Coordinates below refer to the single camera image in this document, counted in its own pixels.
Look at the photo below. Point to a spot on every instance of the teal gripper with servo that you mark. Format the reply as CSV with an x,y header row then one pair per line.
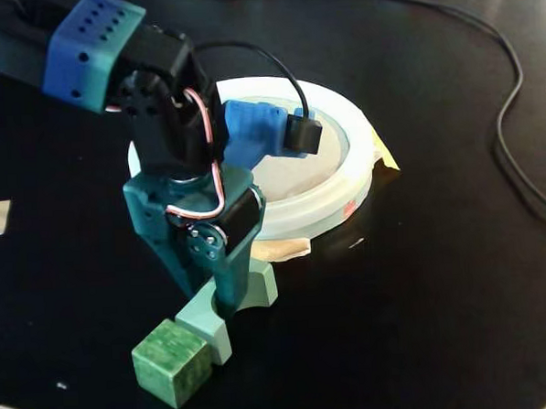
x,y
152,229

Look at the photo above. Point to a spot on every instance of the light green U-shaped block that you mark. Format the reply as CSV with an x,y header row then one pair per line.
x,y
199,319

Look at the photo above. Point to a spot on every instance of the dark green wooden cube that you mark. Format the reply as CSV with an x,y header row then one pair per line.
x,y
171,365

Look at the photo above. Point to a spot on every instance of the blue and black robot arm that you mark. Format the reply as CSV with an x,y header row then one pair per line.
x,y
91,53

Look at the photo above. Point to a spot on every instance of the white round container rim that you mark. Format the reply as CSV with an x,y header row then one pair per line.
x,y
328,201

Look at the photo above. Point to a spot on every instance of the small white crumb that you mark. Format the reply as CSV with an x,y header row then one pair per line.
x,y
62,386

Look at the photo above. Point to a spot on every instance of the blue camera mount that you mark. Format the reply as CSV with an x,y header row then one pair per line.
x,y
250,123

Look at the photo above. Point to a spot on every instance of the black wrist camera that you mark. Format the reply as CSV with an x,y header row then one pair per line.
x,y
302,136

